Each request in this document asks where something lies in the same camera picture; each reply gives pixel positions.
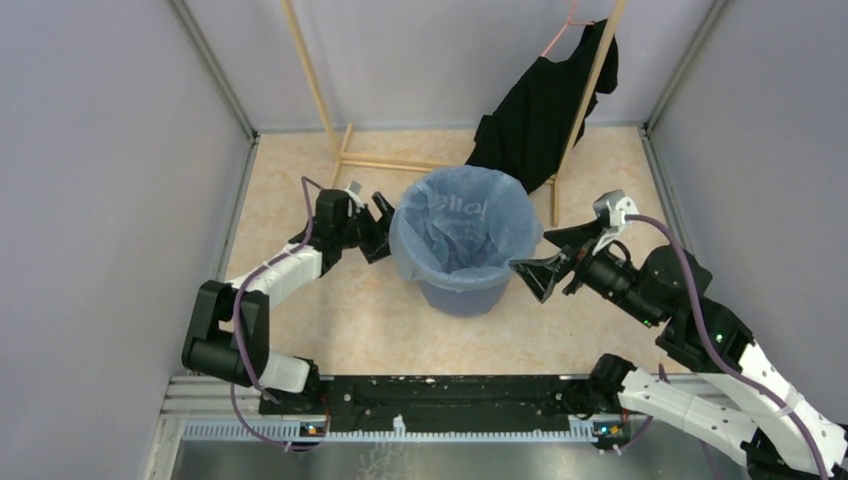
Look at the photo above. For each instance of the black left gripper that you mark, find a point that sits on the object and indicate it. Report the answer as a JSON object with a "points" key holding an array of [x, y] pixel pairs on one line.
{"points": [[379, 245]]}

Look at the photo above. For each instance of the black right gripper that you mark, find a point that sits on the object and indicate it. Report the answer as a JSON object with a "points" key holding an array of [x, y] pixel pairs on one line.
{"points": [[541, 274]]}

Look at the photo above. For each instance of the light blue plastic trash bag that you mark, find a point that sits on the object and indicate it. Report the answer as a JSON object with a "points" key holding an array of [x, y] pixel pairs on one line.
{"points": [[458, 228]]}

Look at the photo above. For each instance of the blue plastic trash bin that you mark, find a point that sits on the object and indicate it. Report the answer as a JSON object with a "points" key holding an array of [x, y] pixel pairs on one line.
{"points": [[467, 303]]}

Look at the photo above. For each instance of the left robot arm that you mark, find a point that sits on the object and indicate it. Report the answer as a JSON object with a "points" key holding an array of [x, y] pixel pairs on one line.
{"points": [[228, 336]]}

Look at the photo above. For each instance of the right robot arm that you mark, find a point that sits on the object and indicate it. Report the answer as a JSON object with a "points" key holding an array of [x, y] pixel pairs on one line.
{"points": [[769, 427]]}

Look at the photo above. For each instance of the black t-shirt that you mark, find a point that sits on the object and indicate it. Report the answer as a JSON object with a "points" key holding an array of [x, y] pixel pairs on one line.
{"points": [[527, 134]]}

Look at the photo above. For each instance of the pink clothes hanger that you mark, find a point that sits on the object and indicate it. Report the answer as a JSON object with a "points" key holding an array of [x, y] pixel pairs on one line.
{"points": [[569, 22]]}

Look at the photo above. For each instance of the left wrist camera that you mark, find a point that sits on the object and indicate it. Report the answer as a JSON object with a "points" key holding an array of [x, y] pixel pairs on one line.
{"points": [[353, 189]]}

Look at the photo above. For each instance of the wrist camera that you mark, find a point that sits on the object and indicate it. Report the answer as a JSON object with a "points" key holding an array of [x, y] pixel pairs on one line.
{"points": [[612, 210], [353, 189]]}

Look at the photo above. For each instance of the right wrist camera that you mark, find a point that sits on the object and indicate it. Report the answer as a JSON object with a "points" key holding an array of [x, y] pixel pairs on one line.
{"points": [[612, 210]]}

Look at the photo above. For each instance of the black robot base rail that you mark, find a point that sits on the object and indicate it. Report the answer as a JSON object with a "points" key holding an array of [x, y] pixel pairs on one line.
{"points": [[461, 404]]}

